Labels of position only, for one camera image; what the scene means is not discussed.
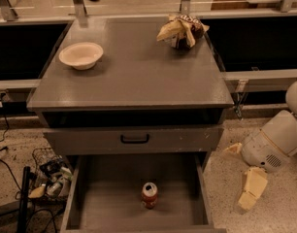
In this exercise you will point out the black drawer handle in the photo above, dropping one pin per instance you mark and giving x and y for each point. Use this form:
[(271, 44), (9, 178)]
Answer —
[(134, 140)]

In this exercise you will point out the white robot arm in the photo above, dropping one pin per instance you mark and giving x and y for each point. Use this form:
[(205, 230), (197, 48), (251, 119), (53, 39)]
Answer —
[(281, 129)]

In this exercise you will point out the grey top drawer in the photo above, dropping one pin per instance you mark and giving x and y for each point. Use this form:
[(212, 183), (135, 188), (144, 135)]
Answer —
[(83, 141)]

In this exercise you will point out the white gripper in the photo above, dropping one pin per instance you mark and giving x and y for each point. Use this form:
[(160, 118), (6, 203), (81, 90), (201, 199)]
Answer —
[(260, 149)]

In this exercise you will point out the red coke can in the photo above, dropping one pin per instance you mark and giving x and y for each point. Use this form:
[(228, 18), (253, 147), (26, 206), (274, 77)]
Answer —
[(149, 195)]

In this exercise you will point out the metal rail frame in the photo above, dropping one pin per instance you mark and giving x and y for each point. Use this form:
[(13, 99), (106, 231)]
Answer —
[(254, 51)]

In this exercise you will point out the wire basket with items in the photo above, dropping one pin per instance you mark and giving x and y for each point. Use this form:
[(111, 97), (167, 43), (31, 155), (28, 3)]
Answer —
[(53, 177)]

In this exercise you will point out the crumpled chip bag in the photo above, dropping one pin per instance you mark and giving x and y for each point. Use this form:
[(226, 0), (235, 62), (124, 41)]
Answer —
[(182, 31)]

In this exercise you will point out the grey drawer cabinet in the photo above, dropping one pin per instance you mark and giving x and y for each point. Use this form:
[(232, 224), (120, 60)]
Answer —
[(138, 82)]

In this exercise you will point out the black stand post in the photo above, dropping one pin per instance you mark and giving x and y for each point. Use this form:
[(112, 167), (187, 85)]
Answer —
[(23, 201)]

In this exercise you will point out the open grey middle drawer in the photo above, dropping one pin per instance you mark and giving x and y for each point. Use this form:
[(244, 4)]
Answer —
[(105, 195)]

